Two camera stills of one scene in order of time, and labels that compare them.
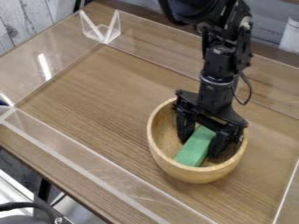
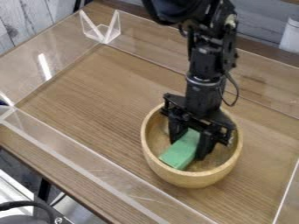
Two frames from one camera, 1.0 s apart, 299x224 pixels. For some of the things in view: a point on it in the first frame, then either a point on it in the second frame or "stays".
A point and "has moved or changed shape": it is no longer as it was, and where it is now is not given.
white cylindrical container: x=290 y=38 stays
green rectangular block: x=194 y=149 has moved or changed shape
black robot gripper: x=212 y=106 to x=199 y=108
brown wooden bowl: x=162 y=130 has moved or changed shape
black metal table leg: x=44 y=190 stays
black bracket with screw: x=40 y=216 stays
